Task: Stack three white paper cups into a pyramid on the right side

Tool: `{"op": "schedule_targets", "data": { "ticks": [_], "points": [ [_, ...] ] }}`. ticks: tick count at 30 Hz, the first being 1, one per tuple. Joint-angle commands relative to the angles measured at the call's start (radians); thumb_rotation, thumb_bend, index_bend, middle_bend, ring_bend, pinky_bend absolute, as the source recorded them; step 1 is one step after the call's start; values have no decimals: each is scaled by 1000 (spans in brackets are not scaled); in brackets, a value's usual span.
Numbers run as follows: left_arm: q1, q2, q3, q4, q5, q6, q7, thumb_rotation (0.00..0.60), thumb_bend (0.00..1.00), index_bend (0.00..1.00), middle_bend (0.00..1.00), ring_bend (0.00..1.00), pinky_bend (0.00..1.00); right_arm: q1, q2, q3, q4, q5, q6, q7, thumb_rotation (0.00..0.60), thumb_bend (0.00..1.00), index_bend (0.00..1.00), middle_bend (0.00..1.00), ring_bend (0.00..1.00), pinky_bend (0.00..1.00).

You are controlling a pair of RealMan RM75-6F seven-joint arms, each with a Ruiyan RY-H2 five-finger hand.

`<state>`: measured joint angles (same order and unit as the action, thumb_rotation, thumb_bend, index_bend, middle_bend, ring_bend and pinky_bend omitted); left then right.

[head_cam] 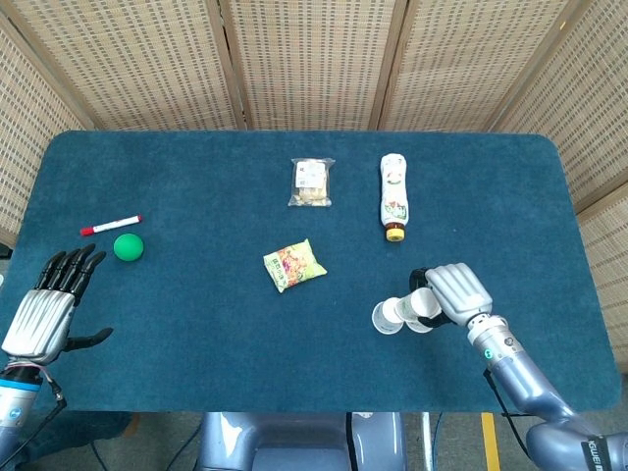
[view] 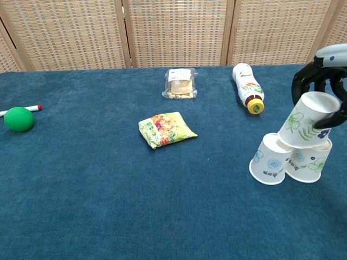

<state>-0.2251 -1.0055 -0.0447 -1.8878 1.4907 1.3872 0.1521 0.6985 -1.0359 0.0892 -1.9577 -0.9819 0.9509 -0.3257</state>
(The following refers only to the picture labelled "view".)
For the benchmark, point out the clear cracker package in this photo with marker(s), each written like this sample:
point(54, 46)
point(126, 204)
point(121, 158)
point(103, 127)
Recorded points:
point(179, 84)

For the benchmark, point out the white marker red cap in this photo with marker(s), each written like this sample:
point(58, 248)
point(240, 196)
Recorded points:
point(33, 108)

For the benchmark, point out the white paper cup flower print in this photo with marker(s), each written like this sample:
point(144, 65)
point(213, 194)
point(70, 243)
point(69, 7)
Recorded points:
point(268, 162)
point(306, 165)

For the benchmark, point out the green foam ball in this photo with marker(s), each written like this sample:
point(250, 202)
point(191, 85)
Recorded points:
point(19, 119)

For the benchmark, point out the white paper cup fern print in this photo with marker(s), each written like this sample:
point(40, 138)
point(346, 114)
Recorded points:
point(301, 119)

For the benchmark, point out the blue table cloth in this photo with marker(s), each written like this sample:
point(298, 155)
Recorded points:
point(108, 189)

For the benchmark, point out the yellow-green snack bag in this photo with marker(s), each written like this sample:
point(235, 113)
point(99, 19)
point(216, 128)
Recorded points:
point(165, 130)

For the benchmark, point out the tea bottle yellow cap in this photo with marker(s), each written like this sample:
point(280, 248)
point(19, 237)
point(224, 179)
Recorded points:
point(246, 84)

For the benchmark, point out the woven bamboo screen panel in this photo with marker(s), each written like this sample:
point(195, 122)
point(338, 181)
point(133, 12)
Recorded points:
point(176, 32)
point(279, 32)
point(339, 24)
point(6, 57)
point(70, 35)

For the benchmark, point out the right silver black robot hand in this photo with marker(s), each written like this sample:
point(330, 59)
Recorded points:
point(303, 75)

